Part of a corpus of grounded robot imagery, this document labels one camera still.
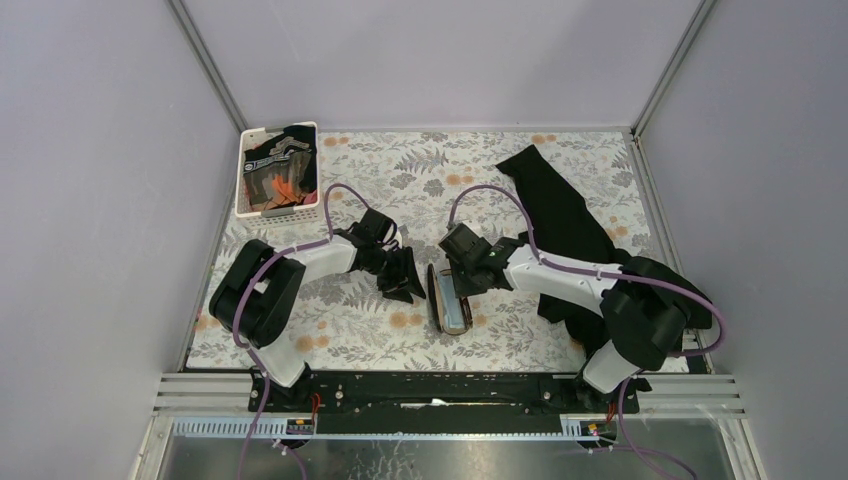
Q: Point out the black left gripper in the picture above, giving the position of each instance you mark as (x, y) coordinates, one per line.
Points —
(406, 280)

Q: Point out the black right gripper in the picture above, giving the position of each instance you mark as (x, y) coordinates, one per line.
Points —
(464, 289)

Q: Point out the black glasses case tan lining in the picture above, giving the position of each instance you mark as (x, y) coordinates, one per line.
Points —
(434, 299)

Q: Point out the light blue cleaning cloth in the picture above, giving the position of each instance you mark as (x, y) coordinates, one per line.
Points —
(452, 316)

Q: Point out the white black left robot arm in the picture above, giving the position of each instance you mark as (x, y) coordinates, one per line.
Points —
(255, 299)

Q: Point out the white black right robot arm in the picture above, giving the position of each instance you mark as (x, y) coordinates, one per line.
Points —
(644, 306)

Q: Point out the black cloth garment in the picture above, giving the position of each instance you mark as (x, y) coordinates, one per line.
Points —
(562, 225)

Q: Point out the floral patterned table mat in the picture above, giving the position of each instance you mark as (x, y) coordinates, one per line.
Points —
(421, 180)

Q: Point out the black orange clothes in basket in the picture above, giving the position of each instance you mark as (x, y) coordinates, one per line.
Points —
(280, 167)

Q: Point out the white perforated plastic basket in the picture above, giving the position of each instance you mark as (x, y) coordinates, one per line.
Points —
(273, 218)

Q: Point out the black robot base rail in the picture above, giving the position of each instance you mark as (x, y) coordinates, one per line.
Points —
(346, 392)

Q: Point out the grey slotted cable duct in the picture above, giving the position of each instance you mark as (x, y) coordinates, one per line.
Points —
(413, 424)

